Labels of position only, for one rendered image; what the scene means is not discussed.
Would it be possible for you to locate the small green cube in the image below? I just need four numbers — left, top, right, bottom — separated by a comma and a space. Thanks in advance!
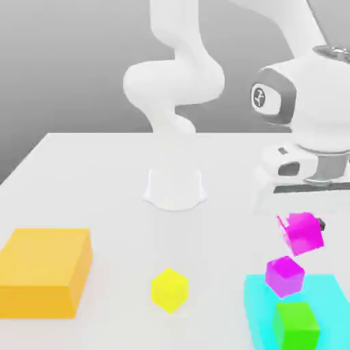
271, 301, 321, 350

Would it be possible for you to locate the small magenta cube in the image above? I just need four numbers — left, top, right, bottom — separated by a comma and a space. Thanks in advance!
264, 255, 306, 299
284, 211, 325, 257

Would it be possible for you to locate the large cyan box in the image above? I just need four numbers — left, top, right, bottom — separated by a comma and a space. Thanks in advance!
243, 273, 350, 350

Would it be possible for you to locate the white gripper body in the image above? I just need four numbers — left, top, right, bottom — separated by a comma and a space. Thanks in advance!
253, 178, 350, 217

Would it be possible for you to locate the small yellow cube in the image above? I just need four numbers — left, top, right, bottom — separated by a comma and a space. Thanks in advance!
150, 267, 190, 314

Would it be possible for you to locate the large orange box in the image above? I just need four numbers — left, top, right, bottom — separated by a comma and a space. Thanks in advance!
0, 228, 93, 320

